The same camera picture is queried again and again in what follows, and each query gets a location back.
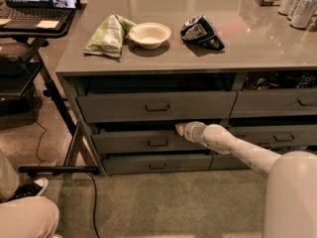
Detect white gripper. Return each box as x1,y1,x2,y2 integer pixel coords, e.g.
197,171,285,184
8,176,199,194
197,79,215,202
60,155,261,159
175,122,206,144

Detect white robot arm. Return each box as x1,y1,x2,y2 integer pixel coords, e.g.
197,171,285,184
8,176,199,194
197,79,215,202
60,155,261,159
175,122,317,238

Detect grey drawer cabinet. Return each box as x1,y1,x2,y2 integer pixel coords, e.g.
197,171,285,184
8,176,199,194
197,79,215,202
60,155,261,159
56,0,317,175

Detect white bowl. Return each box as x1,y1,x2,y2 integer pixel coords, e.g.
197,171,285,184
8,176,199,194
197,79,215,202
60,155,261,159
129,23,170,50

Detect black chip bag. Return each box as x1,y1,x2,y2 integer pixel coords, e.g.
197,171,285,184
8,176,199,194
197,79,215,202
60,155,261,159
180,15,225,51

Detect green chip bag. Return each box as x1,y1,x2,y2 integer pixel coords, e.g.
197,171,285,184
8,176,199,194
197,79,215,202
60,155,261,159
83,14,136,59

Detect black white sneaker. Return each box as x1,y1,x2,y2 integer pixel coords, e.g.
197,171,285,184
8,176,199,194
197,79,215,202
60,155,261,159
9,178,49,201

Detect white sticky note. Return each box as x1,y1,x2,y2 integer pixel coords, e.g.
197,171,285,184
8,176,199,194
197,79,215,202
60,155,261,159
37,21,59,29

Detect person knee beige trousers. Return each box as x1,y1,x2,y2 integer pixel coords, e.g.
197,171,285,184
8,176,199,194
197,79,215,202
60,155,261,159
0,196,59,238

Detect black smartphone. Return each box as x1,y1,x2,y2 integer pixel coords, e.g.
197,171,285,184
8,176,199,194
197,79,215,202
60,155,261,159
50,0,81,9

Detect person leg beige trousers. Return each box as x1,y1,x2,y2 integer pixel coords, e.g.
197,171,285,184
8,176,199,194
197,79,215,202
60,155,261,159
0,149,20,200

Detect black laptop stand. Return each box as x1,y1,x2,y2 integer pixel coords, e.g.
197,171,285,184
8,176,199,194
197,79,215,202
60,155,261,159
0,8,100,177

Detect black laptop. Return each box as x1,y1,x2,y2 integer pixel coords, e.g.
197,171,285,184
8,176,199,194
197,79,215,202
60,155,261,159
0,0,73,32

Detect black power cable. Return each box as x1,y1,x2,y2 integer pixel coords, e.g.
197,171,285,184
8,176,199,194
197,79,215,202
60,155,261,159
34,116,101,238

